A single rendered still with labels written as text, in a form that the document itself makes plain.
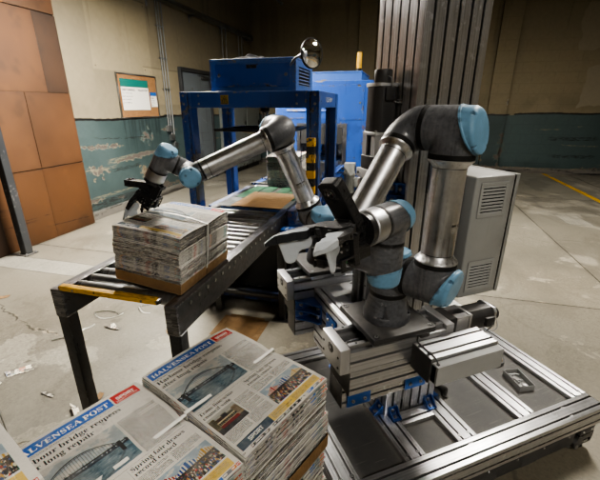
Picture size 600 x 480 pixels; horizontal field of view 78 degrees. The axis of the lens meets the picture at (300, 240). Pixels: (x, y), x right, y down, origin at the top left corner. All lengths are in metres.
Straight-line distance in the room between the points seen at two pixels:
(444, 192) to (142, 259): 1.05
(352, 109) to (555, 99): 6.37
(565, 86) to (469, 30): 8.96
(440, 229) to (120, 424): 0.88
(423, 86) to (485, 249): 0.65
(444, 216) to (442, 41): 0.55
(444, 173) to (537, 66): 9.21
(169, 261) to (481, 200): 1.13
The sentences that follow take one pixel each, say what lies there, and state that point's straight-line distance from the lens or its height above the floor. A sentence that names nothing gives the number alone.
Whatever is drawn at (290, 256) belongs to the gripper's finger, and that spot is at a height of 1.20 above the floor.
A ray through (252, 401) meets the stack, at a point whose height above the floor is 0.83.
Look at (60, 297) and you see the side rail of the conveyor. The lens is 1.70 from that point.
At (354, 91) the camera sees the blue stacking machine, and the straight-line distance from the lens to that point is 4.67.
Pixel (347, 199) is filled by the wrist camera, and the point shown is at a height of 1.30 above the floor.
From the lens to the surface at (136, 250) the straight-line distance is 1.47.
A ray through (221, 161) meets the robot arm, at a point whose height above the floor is 1.27.
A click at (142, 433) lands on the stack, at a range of 0.91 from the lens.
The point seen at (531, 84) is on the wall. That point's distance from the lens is 10.13.
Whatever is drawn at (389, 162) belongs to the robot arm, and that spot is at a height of 1.33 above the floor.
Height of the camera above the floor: 1.46
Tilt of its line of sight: 20 degrees down
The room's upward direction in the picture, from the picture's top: straight up
